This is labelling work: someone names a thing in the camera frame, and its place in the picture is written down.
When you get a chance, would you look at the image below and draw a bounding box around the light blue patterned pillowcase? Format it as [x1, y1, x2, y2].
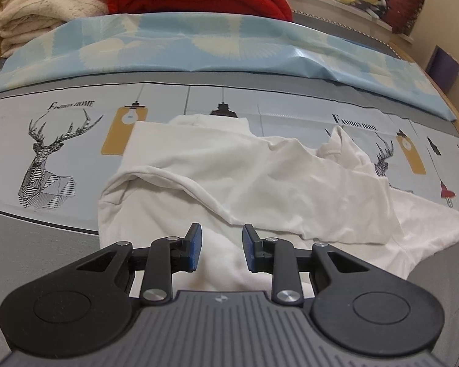
[0, 13, 454, 121]

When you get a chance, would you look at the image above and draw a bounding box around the deer print bed sheet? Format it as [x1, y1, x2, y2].
[0, 83, 459, 234]

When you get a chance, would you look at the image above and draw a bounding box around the white small shirt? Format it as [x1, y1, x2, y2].
[98, 114, 459, 291]

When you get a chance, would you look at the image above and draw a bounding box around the purple box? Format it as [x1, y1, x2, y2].
[425, 46, 459, 94]

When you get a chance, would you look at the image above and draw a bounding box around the dark red cushion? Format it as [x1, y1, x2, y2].
[381, 0, 425, 36]

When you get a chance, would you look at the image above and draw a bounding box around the wooden bed frame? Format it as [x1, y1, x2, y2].
[388, 42, 459, 133]

